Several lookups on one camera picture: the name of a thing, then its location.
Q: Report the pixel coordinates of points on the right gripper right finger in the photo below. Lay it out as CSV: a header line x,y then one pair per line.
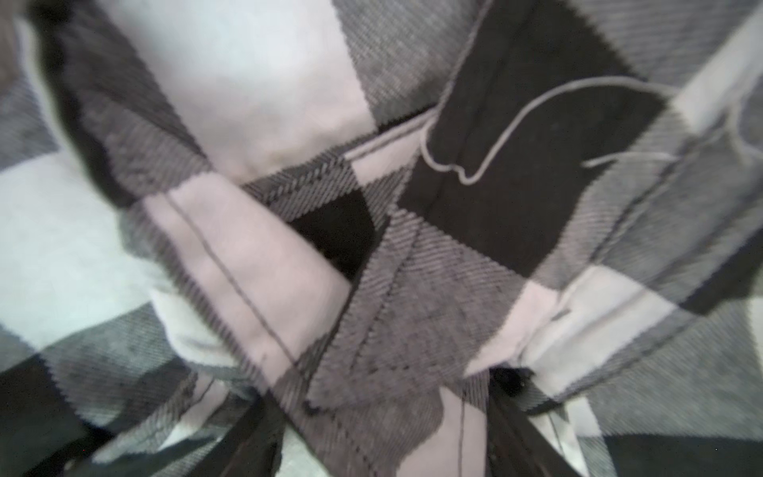
x,y
515,447

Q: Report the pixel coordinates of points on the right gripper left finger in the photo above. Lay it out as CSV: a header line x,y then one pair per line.
x,y
251,448

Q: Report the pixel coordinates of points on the black white plaid shirt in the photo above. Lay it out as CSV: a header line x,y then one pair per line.
x,y
361,208

